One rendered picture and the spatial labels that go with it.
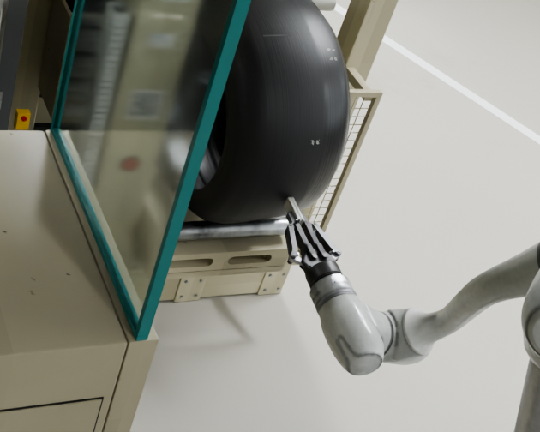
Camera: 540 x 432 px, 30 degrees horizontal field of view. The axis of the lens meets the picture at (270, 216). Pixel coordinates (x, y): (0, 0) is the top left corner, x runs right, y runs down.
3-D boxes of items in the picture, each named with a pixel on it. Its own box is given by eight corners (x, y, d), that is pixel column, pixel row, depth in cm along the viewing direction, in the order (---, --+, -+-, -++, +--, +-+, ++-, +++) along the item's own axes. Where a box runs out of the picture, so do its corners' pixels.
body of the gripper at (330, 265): (351, 272, 211) (334, 238, 216) (317, 274, 206) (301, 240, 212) (338, 293, 216) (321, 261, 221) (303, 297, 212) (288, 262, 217)
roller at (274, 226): (164, 236, 231) (160, 219, 233) (158, 245, 234) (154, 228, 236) (295, 229, 247) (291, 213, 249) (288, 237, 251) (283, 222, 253)
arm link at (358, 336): (304, 318, 207) (345, 326, 216) (333, 381, 198) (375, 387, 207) (339, 286, 202) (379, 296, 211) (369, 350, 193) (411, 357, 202)
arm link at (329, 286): (327, 294, 203) (316, 271, 206) (311, 321, 209) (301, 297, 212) (364, 291, 207) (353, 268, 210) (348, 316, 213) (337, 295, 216)
